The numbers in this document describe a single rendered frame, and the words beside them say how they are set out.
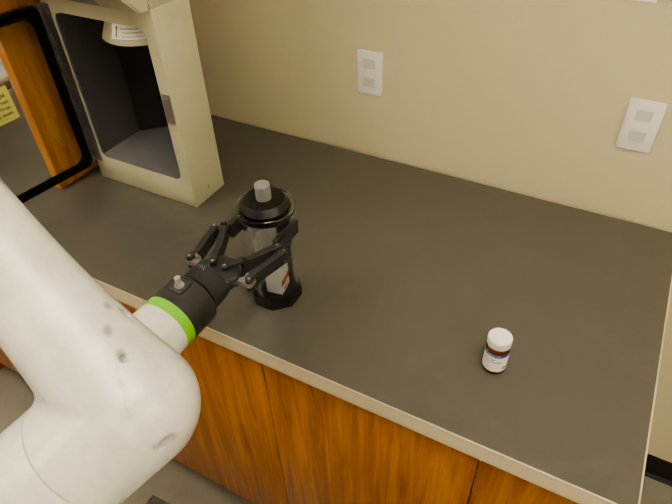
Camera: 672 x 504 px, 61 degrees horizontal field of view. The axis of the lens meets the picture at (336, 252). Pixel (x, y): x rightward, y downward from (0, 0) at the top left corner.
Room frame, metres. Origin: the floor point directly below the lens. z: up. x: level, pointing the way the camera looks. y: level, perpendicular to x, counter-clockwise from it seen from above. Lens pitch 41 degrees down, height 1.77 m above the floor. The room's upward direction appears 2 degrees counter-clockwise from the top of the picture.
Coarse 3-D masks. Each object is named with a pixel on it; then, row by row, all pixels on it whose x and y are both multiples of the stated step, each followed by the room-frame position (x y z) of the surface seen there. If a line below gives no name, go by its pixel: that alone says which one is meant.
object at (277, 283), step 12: (288, 192) 0.86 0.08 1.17; (240, 216) 0.79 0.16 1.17; (252, 228) 0.79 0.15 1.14; (264, 228) 0.77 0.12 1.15; (276, 228) 0.79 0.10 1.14; (252, 240) 0.79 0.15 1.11; (264, 240) 0.78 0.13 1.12; (252, 252) 0.79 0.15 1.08; (288, 252) 0.80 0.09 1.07; (288, 264) 0.80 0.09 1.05; (276, 276) 0.78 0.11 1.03; (288, 276) 0.79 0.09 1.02; (264, 288) 0.78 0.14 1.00; (276, 288) 0.78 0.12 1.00; (288, 288) 0.79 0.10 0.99
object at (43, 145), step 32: (0, 32) 1.19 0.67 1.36; (32, 32) 1.24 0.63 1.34; (0, 64) 1.17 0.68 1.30; (32, 64) 1.22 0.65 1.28; (0, 96) 1.15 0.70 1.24; (32, 96) 1.20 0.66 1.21; (0, 128) 1.13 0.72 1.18; (32, 128) 1.18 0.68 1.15; (64, 128) 1.24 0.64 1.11; (0, 160) 1.11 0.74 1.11; (32, 160) 1.16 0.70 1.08; (64, 160) 1.21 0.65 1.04
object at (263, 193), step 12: (264, 180) 0.84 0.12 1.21; (252, 192) 0.84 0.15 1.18; (264, 192) 0.81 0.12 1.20; (276, 192) 0.84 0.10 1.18; (240, 204) 0.82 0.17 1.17; (252, 204) 0.81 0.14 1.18; (264, 204) 0.81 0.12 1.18; (276, 204) 0.81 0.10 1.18; (288, 204) 0.82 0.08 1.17; (252, 216) 0.79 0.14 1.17; (264, 216) 0.78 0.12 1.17; (276, 216) 0.79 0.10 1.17
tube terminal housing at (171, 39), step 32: (64, 0) 1.25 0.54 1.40; (160, 0) 1.16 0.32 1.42; (160, 32) 1.14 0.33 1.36; (192, 32) 1.22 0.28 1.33; (160, 64) 1.13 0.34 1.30; (192, 64) 1.20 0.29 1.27; (192, 96) 1.19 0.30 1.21; (192, 128) 1.17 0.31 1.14; (192, 160) 1.15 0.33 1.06; (160, 192) 1.19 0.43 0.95; (192, 192) 1.13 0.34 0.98
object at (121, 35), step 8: (104, 24) 1.25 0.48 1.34; (112, 24) 1.23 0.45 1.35; (120, 24) 1.22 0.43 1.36; (104, 32) 1.24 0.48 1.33; (112, 32) 1.22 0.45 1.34; (120, 32) 1.21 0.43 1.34; (128, 32) 1.21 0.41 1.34; (136, 32) 1.21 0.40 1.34; (104, 40) 1.24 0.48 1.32; (112, 40) 1.22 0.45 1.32; (120, 40) 1.21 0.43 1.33; (128, 40) 1.20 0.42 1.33; (136, 40) 1.20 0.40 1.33; (144, 40) 1.20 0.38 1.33
